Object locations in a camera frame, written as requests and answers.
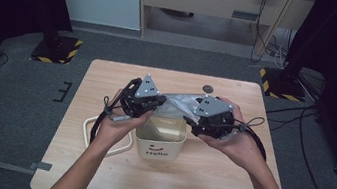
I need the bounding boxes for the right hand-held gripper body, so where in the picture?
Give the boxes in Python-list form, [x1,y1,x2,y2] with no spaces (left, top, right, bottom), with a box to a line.
[190,93,246,144]

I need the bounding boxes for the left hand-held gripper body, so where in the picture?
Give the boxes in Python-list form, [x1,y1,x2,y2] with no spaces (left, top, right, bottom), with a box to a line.
[117,70,171,123]

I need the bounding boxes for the clear plastic trash bag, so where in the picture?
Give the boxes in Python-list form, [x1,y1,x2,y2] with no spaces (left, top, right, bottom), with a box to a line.
[152,87,209,125]

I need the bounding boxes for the cream plastic trash bin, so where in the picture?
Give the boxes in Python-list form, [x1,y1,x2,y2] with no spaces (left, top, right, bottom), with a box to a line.
[131,111,191,165]

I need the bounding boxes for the person's left hand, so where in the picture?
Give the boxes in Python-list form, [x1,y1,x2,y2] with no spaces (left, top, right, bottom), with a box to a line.
[92,86,157,160]

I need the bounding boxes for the person's right hand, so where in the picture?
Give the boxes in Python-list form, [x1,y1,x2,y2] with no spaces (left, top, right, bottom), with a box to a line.
[194,94,277,178]

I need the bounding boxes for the black striped stand base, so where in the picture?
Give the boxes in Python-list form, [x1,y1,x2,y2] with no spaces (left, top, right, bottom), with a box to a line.
[29,31,84,69]
[255,66,310,104]

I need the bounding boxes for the grey tape piece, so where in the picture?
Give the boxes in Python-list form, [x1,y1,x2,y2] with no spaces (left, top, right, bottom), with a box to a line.
[27,160,53,173]

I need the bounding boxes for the round table cable hole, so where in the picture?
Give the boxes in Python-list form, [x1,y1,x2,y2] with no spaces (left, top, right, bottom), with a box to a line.
[201,84,215,95]

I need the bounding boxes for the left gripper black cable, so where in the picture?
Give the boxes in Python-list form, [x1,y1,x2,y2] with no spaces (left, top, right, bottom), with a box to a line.
[88,72,141,152]

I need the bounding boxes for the short black floor cables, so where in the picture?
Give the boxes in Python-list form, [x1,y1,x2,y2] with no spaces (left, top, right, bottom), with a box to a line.
[262,98,320,139]

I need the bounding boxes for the white cable bundle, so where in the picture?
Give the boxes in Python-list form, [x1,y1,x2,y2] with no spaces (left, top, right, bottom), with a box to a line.
[271,27,293,71]

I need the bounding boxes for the black hanging power cable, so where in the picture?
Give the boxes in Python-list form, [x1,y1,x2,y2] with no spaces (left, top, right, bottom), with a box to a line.
[248,0,277,66]

